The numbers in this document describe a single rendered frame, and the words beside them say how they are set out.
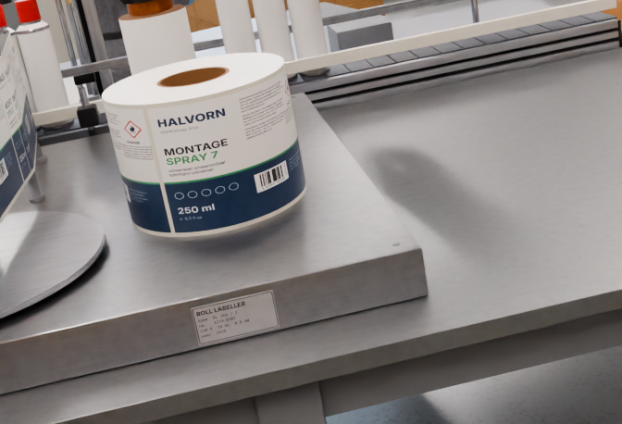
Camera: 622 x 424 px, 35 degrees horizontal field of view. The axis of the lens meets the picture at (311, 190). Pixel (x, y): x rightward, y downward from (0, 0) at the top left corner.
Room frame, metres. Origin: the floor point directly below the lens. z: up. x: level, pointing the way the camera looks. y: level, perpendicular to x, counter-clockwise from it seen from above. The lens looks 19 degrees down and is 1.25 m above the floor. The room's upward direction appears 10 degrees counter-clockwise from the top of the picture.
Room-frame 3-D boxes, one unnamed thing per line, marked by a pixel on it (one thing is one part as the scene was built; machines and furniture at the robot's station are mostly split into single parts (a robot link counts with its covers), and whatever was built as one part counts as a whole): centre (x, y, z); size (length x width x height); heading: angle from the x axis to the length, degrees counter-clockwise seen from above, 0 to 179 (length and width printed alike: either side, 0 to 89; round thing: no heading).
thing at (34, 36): (1.57, 0.38, 0.98); 0.05 x 0.05 x 0.20
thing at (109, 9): (2.03, 0.32, 1.02); 0.13 x 0.12 x 0.14; 134
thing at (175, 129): (1.06, 0.10, 0.95); 0.20 x 0.20 x 0.14
